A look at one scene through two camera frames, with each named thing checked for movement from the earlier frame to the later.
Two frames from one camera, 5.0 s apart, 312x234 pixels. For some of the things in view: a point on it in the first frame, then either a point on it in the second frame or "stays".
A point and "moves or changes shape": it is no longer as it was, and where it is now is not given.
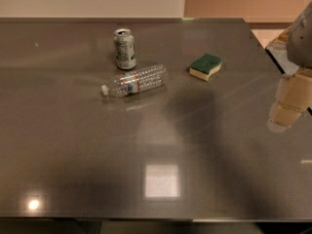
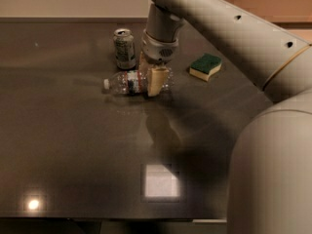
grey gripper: x=300 y=44 -> x=159 y=52
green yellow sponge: x=202 y=65 stays
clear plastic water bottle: x=131 y=82 moves or changes shape
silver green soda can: x=125 y=49 stays
